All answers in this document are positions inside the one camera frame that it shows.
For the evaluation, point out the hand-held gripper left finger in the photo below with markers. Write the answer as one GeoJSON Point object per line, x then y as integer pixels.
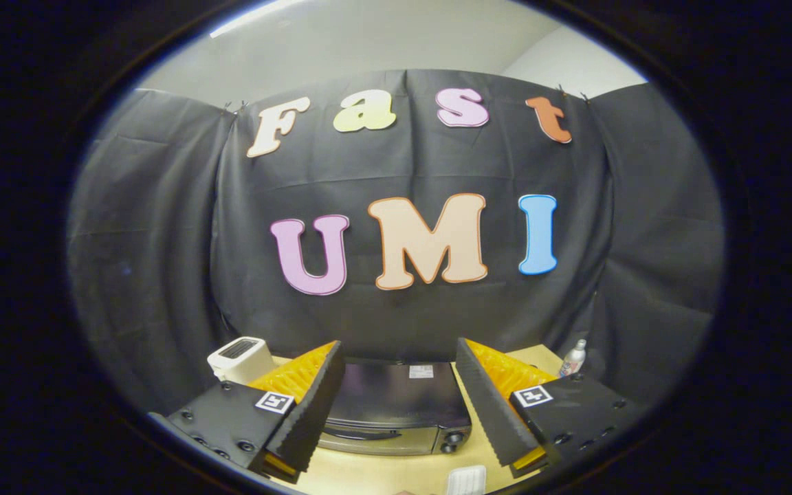
{"type": "Point", "coordinates": [313, 409]}

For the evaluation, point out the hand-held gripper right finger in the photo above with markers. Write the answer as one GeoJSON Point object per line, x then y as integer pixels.
{"type": "Point", "coordinates": [489, 405]}

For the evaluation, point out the black toaster oven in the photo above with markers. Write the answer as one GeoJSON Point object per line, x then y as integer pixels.
{"type": "Point", "coordinates": [396, 395]}

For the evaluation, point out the white pop-up toaster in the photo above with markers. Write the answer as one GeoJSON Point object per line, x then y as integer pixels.
{"type": "Point", "coordinates": [238, 357]}

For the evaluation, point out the small white plate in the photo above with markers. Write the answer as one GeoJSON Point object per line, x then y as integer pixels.
{"type": "Point", "coordinates": [466, 481]}

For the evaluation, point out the white pink spray bottle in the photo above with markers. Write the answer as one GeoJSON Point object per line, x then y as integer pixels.
{"type": "Point", "coordinates": [573, 361]}

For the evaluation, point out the black backdrop cloth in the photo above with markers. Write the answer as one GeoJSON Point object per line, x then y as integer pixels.
{"type": "Point", "coordinates": [162, 240]}

